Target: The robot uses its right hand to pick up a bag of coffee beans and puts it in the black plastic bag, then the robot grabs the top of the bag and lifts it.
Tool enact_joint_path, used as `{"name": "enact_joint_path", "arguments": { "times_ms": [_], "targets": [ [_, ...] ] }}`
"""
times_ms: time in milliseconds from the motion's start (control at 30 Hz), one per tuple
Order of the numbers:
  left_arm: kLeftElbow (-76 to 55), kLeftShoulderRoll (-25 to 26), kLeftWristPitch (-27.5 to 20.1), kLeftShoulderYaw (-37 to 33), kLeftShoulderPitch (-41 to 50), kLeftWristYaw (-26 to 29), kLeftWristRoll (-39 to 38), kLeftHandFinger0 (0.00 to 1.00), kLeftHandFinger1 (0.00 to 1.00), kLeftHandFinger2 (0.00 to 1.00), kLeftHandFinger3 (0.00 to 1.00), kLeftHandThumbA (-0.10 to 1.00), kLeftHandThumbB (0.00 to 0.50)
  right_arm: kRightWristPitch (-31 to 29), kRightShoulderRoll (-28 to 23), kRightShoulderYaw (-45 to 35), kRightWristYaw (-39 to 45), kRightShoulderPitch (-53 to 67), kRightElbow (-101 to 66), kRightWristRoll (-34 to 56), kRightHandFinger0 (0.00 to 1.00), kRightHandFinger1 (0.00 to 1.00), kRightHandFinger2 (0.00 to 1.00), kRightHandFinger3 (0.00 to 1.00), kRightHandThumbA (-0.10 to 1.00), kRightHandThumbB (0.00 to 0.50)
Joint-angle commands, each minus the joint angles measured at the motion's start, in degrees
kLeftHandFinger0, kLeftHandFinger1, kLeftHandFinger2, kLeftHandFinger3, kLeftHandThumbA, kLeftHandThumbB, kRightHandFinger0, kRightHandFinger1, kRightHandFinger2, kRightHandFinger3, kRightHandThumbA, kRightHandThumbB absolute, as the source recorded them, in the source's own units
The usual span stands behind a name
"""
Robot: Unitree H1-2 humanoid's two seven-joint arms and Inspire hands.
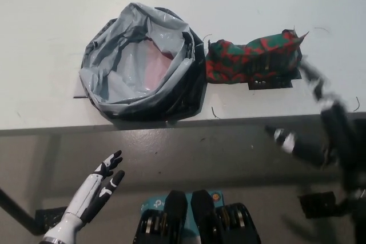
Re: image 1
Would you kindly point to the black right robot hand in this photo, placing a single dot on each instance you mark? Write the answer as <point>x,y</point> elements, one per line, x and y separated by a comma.
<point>328,129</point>

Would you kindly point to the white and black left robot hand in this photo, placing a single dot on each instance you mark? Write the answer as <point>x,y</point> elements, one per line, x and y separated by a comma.
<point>85,195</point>

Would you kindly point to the red green coffee bean bag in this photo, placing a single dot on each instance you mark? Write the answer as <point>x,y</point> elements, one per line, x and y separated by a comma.
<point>228,61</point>

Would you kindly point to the black grey plastic bag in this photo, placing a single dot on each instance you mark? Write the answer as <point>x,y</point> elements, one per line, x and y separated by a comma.
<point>114,55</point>

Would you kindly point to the thin black curled scrap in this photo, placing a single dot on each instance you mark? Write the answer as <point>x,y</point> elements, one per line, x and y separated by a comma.
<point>215,113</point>
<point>358,106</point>

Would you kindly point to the teal router box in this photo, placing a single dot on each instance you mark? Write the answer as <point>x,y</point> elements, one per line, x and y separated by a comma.
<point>151,202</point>

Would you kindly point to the black metal table leg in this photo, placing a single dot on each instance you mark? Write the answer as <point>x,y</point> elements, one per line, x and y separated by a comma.
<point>17,212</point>

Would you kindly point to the black tape patch on table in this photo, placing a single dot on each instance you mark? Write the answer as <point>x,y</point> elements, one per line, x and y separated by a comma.
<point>271,84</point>

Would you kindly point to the pink plastic sheet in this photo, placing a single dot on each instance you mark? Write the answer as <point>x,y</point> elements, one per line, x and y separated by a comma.
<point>160,67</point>

